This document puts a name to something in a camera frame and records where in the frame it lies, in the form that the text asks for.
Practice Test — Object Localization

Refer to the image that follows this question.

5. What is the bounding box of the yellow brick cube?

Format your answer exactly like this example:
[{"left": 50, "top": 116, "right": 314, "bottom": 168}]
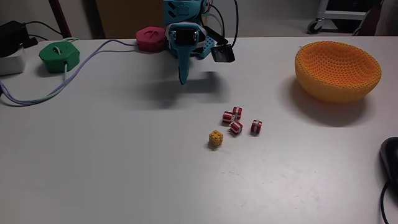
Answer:
[{"left": 208, "top": 129, "right": 224, "bottom": 147}]

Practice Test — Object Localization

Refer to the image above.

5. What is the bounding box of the yellow honeycomb basket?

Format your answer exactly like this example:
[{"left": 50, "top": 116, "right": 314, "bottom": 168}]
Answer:
[{"left": 294, "top": 40, "right": 382, "bottom": 104}]

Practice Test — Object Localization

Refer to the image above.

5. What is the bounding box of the pink hexagonal box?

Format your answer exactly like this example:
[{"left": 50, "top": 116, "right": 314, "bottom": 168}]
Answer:
[{"left": 135, "top": 26, "right": 167, "bottom": 53}]

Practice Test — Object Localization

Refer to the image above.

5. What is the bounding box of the brown board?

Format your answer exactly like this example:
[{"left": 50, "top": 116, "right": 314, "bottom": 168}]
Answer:
[{"left": 95, "top": 0, "right": 165, "bottom": 40}]

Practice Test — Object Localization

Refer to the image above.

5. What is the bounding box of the green hexagonal box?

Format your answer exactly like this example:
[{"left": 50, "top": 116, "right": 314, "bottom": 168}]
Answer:
[{"left": 38, "top": 41, "right": 81, "bottom": 74}]

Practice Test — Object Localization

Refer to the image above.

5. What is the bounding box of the dark red pole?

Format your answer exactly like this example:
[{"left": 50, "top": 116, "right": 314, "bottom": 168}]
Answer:
[{"left": 48, "top": 0, "right": 73, "bottom": 39}]

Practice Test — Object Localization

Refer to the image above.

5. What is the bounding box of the white wheeled cart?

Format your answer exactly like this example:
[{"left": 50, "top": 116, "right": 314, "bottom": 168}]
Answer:
[{"left": 307, "top": 0, "right": 368, "bottom": 35}]

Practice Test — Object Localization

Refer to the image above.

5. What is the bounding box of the white box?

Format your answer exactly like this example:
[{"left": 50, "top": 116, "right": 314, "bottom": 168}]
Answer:
[{"left": 0, "top": 46, "right": 27, "bottom": 77}]

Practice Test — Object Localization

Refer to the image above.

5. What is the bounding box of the black power adapter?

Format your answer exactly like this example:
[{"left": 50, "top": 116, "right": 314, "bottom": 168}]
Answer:
[{"left": 0, "top": 20, "right": 39, "bottom": 58}]

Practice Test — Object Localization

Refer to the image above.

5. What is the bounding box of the black computer mouse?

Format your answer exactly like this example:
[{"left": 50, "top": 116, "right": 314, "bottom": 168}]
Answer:
[{"left": 379, "top": 136, "right": 398, "bottom": 190}]

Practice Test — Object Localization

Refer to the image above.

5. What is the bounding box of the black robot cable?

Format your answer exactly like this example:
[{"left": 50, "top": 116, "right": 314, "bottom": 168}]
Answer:
[{"left": 206, "top": 0, "right": 239, "bottom": 49}]

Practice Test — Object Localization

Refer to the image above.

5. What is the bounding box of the purple cable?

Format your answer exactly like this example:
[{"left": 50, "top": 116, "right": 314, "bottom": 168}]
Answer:
[{"left": 0, "top": 39, "right": 139, "bottom": 107}]

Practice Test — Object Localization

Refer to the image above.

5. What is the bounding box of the pale green cable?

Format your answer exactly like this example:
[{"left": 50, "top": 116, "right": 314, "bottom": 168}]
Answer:
[{"left": 27, "top": 37, "right": 80, "bottom": 105}]

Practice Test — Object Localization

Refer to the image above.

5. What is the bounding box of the black adapter cable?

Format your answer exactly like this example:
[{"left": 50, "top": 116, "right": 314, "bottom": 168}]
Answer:
[{"left": 24, "top": 20, "right": 63, "bottom": 41}]

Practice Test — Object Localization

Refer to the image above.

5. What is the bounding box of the black mouse cable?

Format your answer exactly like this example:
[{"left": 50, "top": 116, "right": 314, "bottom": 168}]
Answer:
[{"left": 379, "top": 182, "right": 391, "bottom": 224}]

